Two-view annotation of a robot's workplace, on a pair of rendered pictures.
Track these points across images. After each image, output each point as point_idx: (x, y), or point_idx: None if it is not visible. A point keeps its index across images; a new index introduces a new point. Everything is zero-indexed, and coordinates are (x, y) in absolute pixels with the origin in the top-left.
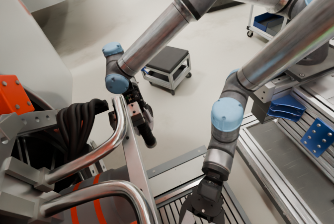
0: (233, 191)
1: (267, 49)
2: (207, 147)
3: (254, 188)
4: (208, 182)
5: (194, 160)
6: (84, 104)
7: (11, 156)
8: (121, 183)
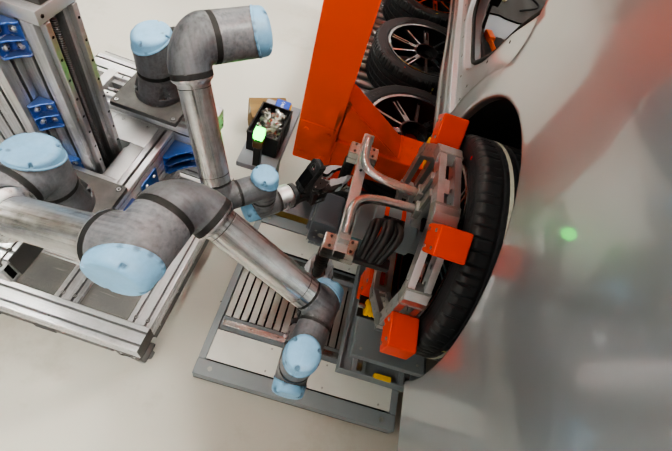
0: (220, 297)
1: (218, 144)
2: (186, 375)
3: (196, 281)
4: (314, 167)
5: (228, 361)
6: (377, 227)
7: (429, 195)
8: (370, 169)
